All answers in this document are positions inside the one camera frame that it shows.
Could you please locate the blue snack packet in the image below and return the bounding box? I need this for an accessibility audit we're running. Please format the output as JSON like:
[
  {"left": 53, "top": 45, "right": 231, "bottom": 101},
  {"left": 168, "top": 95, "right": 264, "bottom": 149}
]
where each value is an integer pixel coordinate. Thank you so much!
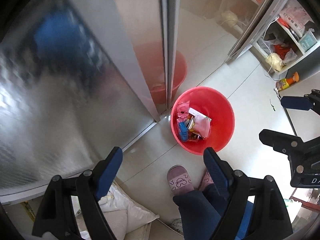
[{"left": 177, "top": 121, "right": 189, "bottom": 140}]

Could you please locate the white woven sack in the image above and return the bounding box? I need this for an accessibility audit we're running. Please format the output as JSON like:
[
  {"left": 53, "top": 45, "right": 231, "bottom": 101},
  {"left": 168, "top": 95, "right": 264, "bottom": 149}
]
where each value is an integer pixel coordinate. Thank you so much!
[{"left": 71, "top": 182, "right": 160, "bottom": 240}]

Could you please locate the pink plastic bag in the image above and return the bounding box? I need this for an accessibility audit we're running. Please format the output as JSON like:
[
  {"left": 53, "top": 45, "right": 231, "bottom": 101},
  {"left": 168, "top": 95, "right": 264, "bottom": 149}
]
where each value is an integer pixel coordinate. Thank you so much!
[{"left": 176, "top": 101, "right": 191, "bottom": 120}]

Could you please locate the cream cloth bag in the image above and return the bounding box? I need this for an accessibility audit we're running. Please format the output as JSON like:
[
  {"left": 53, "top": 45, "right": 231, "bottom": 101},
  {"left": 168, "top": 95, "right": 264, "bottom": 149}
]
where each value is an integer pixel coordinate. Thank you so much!
[{"left": 265, "top": 53, "right": 285, "bottom": 72}]

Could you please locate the red plastic bag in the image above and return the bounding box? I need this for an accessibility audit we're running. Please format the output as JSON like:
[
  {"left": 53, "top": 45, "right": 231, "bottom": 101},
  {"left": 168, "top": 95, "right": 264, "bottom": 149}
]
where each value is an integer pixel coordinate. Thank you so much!
[{"left": 272, "top": 44, "right": 292, "bottom": 59}]

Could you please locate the white shelf unit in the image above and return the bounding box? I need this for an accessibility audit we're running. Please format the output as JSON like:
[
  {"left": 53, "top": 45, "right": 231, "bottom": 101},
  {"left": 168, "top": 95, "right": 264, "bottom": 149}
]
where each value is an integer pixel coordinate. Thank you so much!
[{"left": 252, "top": 0, "right": 320, "bottom": 80}]

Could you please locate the red plastic bucket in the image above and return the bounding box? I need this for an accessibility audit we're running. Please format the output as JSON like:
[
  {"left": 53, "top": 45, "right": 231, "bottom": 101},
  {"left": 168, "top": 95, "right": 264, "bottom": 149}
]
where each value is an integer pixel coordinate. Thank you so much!
[{"left": 170, "top": 86, "right": 235, "bottom": 155}]

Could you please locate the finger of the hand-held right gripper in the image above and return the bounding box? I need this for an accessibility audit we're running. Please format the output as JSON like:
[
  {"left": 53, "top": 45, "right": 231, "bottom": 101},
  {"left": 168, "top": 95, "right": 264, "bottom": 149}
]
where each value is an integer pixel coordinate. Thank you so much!
[
  {"left": 280, "top": 89, "right": 320, "bottom": 115},
  {"left": 259, "top": 129, "right": 320, "bottom": 156}
]

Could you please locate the metal cabinet door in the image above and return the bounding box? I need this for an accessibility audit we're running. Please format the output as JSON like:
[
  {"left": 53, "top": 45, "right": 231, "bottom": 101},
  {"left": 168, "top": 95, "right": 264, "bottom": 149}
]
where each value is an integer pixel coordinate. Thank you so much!
[{"left": 0, "top": 0, "right": 182, "bottom": 200}]

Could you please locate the pink printed bag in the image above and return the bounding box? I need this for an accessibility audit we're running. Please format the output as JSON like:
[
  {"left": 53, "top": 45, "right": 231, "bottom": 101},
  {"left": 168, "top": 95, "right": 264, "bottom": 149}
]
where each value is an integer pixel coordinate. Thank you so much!
[{"left": 279, "top": 5, "right": 314, "bottom": 37}]

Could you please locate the orange and yellow spray bottle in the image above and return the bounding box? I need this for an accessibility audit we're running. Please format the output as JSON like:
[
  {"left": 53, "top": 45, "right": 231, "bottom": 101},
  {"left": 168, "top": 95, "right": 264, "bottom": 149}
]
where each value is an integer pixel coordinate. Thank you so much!
[{"left": 276, "top": 72, "right": 300, "bottom": 91}]

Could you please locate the yellow seasoning packet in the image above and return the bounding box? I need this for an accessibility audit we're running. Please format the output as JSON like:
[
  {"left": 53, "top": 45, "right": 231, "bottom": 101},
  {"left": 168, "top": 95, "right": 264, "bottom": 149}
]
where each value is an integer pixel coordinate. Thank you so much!
[{"left": 187, "top": 116, "right": 197, "bottom": 132}]

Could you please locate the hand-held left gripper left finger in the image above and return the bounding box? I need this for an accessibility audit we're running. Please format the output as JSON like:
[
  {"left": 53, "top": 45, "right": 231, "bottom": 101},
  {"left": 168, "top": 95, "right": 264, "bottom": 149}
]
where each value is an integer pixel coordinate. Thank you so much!
[{"left": 32, "top": 146, "right": 123, "bottom": 240}]

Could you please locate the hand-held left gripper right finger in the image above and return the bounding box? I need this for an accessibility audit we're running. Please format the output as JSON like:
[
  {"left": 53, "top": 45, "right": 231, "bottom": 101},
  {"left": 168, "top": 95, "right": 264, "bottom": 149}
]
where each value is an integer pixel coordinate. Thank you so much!
[{"left": 203, "top": 147, "right": 293, "bottom": 240}]

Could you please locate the teal box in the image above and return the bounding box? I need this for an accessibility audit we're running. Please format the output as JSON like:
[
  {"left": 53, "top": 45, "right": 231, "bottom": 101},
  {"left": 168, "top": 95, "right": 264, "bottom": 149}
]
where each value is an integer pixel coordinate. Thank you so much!
[{"left": 299, "top": 31, "right": 320, "bottom": 54}]

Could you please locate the person's leg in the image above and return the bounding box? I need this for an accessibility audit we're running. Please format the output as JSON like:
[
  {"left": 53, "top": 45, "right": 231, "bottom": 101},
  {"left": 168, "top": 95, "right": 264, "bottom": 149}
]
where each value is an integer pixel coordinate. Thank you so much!
[{"left": 172, "top": 187, "right": 225, "bottom": 240}]

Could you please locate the pink slipper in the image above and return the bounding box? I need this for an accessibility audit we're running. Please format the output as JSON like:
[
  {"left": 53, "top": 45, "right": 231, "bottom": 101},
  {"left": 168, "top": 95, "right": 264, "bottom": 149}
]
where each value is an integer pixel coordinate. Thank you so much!
[
  {"left": 199, "top": 167, "right": 215, "bottom": 192},
  {"left": 167, "top": 165, "right": 194, "bottom": 200}
]

